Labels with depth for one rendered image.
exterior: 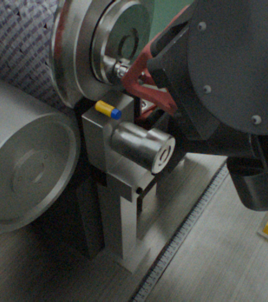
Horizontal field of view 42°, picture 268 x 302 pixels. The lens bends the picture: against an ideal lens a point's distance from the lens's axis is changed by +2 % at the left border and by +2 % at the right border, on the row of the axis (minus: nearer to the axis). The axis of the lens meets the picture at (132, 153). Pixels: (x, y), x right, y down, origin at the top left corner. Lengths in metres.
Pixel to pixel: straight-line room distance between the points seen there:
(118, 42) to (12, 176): 0.15
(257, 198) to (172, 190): 0.24
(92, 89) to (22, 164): 0.09
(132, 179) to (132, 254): 0.23
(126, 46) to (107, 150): 0.10
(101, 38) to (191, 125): 0.11
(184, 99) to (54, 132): 0.15
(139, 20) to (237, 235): 0.40
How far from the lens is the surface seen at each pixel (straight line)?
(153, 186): 0.59
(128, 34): 0.33
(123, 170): 0.37
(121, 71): 0.31
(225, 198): 0.65
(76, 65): 0.30
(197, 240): 0.60
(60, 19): 0.28
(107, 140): 0.33
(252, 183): 0.41
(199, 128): 0.23
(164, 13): 3.01
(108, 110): 0.29
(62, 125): 0.33
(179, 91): 0.22
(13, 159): 0.31
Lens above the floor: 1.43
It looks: 50 degrees down
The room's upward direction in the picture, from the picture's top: straight up
